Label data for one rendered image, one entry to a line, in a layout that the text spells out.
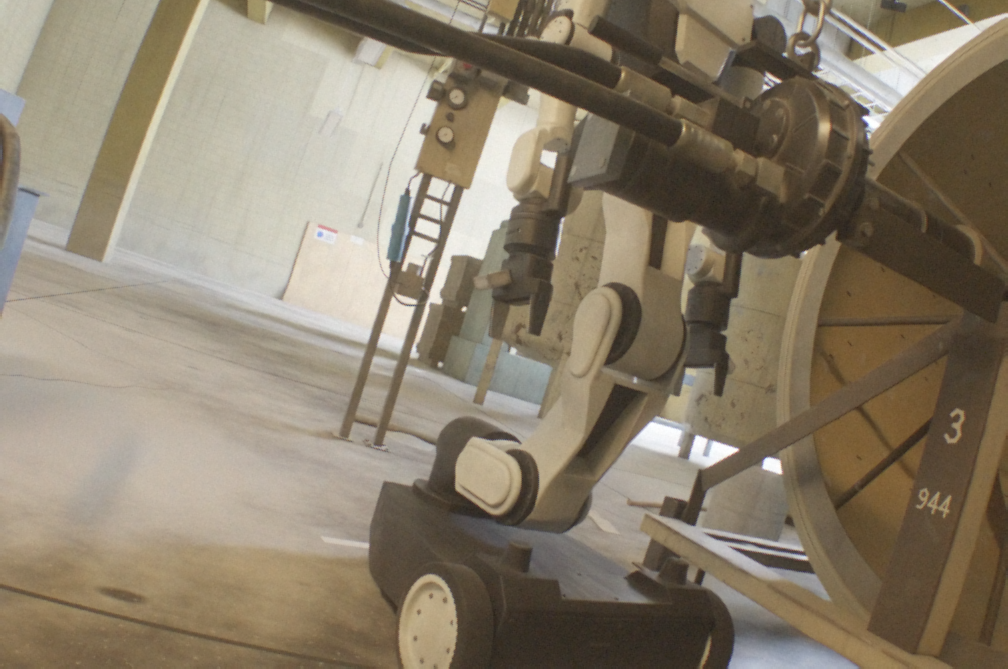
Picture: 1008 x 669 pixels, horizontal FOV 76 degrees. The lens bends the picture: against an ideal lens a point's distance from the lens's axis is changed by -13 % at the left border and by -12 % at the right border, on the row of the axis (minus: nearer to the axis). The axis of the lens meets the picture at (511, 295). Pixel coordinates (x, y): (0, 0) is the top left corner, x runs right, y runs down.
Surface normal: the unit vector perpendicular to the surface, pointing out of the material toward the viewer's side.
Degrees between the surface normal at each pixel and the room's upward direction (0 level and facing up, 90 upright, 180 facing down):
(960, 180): 130
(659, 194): 139
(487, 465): 90
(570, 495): 106
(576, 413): 115
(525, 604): 45
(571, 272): 90
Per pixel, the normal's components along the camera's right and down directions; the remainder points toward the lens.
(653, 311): 0.60, -0.30
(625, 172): 0.06, 0.65
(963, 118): -0.05, 0.79
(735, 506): -0.57, -0.24
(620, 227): -0.83, 0.14
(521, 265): -0.80, -0.30
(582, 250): -0.25, -0.15
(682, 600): 0.58, -0.60
